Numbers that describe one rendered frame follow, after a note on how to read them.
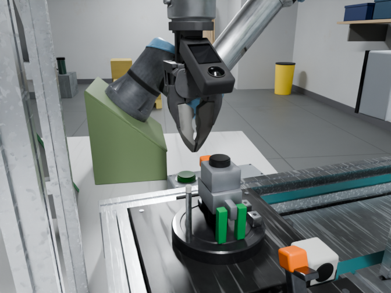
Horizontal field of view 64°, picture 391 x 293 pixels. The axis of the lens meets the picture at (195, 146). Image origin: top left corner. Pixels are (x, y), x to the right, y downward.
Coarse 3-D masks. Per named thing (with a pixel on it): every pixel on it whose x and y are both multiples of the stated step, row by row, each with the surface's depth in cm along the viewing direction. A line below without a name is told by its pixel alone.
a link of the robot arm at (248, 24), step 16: (256, 0) 82; (272, 0) 81; (288, 0) 81; (304, 0) 85; (240, 16) 83; (256, 16) 82; (272, 16) 84; (224, 32) 85; (240, 32) 83; (256, 32) 84; (224, 48) 84; (240, 48) 84
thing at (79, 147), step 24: (72, 144) 119; (168, 144) 119; (216, 144) 119; (240, 144) 119; (72, 168) 98; (168, 168) 98; (192, 168) 98; (264, 168) 98; (96, 192) 83; (120, 192) 83; (144, 192) 83; (96, 216) 73; (0, 240) 64
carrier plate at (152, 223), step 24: (144, 216) 53; (168, 216) 53; (264, 216) 53; (144, 240) 47; (168, 240) 47; (264, 240) 47; (288, 240) 47; (144, 264) 42; (168, 264) 42; (192, 264) 42; (240, 264) 42; (264, 264) 42; (168, 288) 38; (192, 288) 38; (216, 288) 38; (240, 288) 38; (264, 288) 38
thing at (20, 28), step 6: (12, 0) 28; (18, 12) 29; (18, 18) 29; (18, 24) 29; (18, 30) 29; (24, 36) 31; (24, 42) 31; (24, 48) 31; (24, 54) 30; (24, 60) 30; (30, 84) 37; (30, 90) 40
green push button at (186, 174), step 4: (180, 172) 69; (184, 172) 69; (188, 172) 69; (192, 172) 69; (180, 176) 67; (184, 176) 67; (188, 176) 67; (192, 176) 67; (180, 180) 66; (184, 180) 66; (188, 180) 66; (192, 180) 67
